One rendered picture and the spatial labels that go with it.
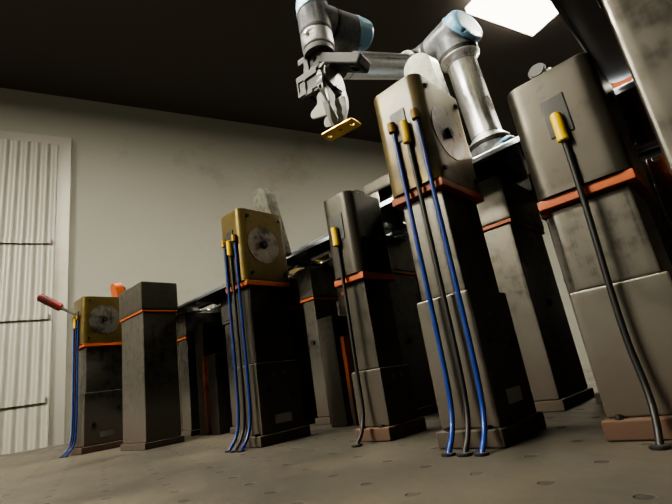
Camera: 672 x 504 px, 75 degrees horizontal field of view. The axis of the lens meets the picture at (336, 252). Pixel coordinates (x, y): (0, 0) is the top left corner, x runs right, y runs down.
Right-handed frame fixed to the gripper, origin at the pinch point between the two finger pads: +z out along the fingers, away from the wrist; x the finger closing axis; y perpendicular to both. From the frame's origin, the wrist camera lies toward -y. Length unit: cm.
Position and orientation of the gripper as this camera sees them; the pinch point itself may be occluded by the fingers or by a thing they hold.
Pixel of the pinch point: (339, 123)
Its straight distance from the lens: 97.9
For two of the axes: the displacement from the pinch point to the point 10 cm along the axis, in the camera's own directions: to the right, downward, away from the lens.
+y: -7.8, 2.9, 5.5
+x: -6.0, -1.4, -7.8
